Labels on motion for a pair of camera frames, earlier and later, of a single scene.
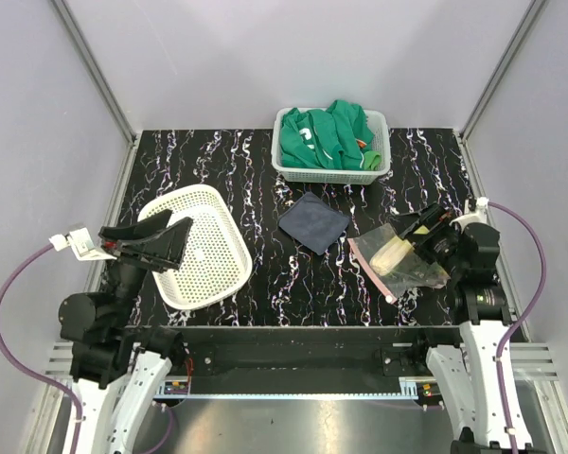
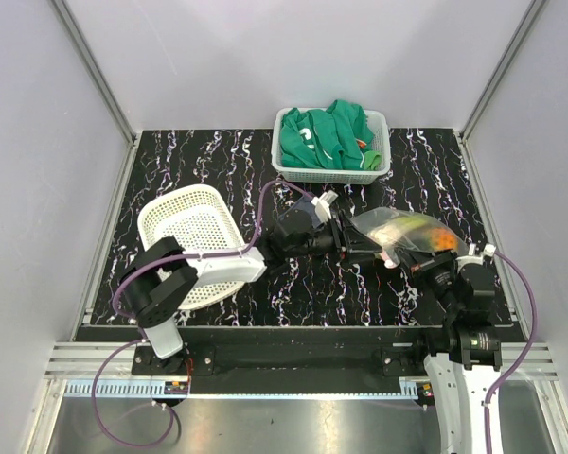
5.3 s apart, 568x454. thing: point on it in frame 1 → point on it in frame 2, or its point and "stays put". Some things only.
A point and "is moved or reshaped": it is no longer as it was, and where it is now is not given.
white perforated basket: x=215 y=255 stays put
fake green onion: x=390 y=256 → x=391 y=230
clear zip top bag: x=395 y=265 is moved or reshaped
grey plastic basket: x=380 y=125 stays put
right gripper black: x=420 y=241 → x=421 y=263
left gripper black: x=149 y=241 → x=348 y=239
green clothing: x=338 y=138 stays put
